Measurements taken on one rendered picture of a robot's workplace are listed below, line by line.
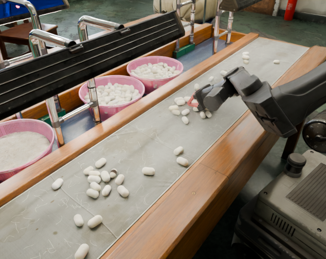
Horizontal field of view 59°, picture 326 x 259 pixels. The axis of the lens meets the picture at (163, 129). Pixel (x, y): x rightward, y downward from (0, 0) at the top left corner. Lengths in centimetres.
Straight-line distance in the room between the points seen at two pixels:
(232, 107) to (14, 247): 85
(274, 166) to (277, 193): 86
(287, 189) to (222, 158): 45
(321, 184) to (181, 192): 72
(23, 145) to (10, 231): 34
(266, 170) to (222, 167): 120
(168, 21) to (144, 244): 60
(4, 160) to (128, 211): 45
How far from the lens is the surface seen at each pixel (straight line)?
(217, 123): 105
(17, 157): 100
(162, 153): 90
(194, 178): 80
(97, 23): 81
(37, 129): 110
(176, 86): 123
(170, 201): 74
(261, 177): 197
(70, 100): 126
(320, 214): 122
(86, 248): 69
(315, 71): 52
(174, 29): 89
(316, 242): 118
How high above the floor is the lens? 133
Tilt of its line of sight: 36 degrees down
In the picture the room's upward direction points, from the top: straight up
